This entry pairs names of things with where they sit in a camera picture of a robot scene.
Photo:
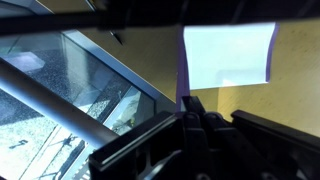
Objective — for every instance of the white folded cloth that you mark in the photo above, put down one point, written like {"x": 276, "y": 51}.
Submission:
{"x": 226, "y": 56}

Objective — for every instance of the grey metal window frame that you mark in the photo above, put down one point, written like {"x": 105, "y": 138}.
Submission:
{"x": 133, "y": 76}

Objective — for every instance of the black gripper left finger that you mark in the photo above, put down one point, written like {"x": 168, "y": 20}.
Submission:
{"x": 190, "y": 133}

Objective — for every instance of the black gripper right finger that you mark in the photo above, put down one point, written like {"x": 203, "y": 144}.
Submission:
{"x": 253, "y": 143}

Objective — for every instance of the grey metal handrail bar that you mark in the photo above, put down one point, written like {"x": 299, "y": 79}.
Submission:
{"x": 50, "y": 100}

